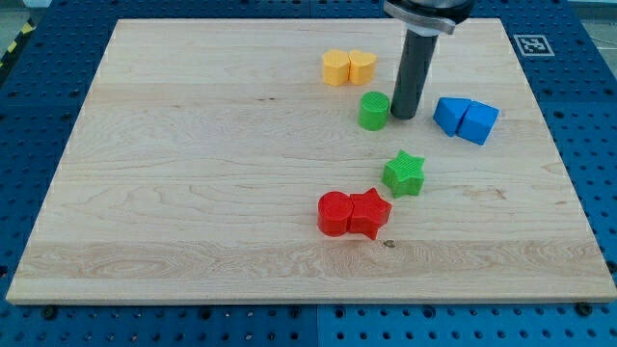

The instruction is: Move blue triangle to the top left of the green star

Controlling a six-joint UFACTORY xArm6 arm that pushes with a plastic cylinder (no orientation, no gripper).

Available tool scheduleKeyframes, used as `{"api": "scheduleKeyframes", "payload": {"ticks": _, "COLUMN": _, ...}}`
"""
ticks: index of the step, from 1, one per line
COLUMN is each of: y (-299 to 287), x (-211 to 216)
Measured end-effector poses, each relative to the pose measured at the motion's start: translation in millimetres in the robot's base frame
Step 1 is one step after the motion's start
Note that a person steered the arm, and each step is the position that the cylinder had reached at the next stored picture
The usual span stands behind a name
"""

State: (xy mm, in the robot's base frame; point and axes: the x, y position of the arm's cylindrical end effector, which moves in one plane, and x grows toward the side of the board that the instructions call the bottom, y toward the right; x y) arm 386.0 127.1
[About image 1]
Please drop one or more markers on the white fiducial marker tag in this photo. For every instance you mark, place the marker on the white fiducial marker tag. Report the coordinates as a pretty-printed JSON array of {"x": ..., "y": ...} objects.
[{"x": 533, "y": 45}]

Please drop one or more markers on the yellow hexagon block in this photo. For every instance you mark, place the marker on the yellow hexagon block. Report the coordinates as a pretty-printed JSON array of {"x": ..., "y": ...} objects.
[{"x": 335, "y": 67}]

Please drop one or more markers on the yellow heart block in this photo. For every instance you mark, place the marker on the yellow heart block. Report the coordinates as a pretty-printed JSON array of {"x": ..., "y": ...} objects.
[{"x": 362, "y": 67}]

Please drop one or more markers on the blue triangle block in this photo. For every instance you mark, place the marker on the blue triangle block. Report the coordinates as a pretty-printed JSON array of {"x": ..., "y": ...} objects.
[{"x": 450, "y": 112}]

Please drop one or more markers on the dark cylindrical pusher stick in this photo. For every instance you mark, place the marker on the dark cylindrical pusher stick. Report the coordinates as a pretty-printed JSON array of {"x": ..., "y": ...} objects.
[{"x": 416, "y": 57}]

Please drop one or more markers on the green star block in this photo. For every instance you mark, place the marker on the green star block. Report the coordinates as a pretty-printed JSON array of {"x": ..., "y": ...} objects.
[{"x": 404, "y": 175}]

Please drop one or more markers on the red star block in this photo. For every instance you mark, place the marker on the red star block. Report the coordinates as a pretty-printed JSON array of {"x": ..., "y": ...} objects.
[{"x": 370, "y": 213}]

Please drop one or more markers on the robot arm flange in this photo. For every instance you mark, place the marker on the robot arm flange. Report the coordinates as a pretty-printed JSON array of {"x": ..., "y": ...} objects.
[{"x": 429, "y": 17}]

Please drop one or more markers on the red cylinder block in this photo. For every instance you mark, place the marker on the red cylinder block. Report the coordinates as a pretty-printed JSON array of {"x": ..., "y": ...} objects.
[{"x": 334, "y": 210}]

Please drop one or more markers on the green cylinder block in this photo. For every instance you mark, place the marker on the green cylinder block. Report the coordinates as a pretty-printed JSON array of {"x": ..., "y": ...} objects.
[{"x": 374, "y": 111}]

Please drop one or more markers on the blue cube block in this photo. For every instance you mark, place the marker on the blue cube block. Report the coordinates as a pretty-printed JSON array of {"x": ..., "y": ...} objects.
[{"x": 477, "y": 123}]

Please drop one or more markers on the wooden board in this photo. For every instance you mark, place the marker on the wooden board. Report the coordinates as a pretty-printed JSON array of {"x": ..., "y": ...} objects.
[{"x": 193, "y": 172}]

